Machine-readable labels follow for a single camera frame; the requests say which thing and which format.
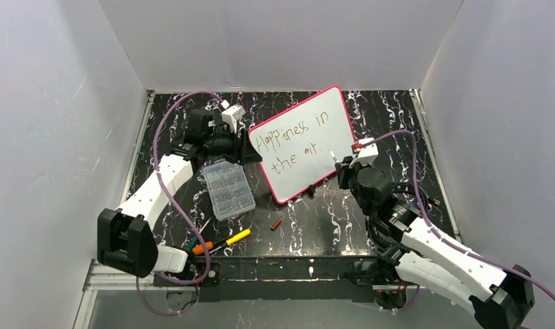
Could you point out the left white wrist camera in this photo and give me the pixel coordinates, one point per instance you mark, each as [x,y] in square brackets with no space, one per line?
[232,115]

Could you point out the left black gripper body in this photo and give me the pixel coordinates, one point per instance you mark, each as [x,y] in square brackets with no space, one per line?
[238,146]

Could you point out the wire whiteboard stand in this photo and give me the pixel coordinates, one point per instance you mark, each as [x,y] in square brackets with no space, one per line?
[311,190]

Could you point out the clear plastic screw box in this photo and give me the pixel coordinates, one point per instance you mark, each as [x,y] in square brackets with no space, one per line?
[229,190]

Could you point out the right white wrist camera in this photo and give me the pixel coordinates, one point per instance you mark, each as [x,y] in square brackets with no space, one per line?
[364,152]

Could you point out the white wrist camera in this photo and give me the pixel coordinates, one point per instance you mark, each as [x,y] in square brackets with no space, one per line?
[232,115]
[364,152]

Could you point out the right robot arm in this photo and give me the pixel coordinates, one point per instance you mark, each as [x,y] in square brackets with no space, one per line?
[497,298]

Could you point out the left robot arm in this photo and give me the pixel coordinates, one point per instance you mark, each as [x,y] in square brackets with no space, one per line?
[125,239]

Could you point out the orange handled screwdriver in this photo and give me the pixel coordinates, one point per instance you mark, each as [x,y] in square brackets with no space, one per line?
[210,246]

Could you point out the yellow handled screwdriver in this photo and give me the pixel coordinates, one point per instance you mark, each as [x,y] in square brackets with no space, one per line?
[230,241]

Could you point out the pink framed whiteboard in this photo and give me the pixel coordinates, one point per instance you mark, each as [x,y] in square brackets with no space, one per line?
[297,145]

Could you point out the white marker pen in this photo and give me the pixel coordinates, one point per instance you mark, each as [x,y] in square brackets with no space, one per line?
[335,159]

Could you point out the aluminium frame rail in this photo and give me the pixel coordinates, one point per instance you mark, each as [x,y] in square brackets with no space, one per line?
[360,279]

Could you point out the brown marker cap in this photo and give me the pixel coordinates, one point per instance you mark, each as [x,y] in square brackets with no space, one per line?
[276,225]

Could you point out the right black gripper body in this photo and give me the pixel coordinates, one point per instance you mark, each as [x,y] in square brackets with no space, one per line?
[344,170]

